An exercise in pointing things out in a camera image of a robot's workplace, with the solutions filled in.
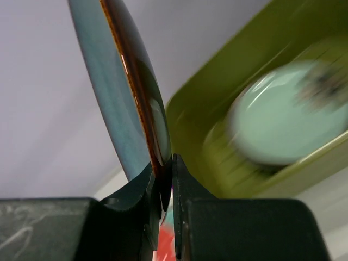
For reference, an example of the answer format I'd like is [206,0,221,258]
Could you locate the dark teal glazed plate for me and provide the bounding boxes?
[69,0,171,179]

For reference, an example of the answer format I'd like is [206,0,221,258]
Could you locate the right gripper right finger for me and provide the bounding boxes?
[172,153,216,260]

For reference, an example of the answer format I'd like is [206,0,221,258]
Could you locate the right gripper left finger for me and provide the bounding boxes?
[101,163,172,260]

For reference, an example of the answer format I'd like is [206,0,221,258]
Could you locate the grey reindeer plate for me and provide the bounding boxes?
[225,120,284,176]

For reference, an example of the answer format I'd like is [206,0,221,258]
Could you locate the red teal flower plate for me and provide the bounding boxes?
[152,209,176,261]

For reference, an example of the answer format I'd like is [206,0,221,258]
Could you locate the mint green flower plate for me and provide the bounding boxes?
[228,60,347,166]

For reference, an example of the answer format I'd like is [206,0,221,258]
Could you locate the green plastic bin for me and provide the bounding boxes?
[166,1,347,198]

